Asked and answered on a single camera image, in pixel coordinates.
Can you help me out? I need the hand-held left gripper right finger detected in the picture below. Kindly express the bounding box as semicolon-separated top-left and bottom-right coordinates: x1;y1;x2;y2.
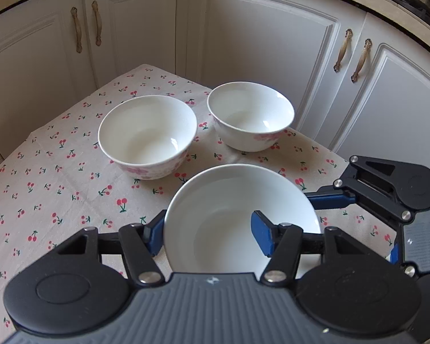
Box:
251;211;364;287

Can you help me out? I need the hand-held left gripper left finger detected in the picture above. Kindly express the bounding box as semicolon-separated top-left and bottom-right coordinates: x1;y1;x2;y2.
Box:
55;211;165;288

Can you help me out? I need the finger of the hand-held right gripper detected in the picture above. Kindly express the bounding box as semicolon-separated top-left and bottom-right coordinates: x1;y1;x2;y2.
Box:
390;243;420;278
304;156;413;223

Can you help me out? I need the white bowl pink flower print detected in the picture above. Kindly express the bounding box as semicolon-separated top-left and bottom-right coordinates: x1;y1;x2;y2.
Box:
207;82;295;152
98;95;198;180
164;164;322;273

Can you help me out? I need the cherry print tablecloth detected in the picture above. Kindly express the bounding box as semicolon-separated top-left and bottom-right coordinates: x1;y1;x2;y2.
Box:
0;64;398;341

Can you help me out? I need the bronze cabinet handle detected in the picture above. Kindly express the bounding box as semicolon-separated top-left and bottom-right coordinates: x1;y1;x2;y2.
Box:
351;38;372;83
71;6;83;54
91;1;102;46
334;29;354;73

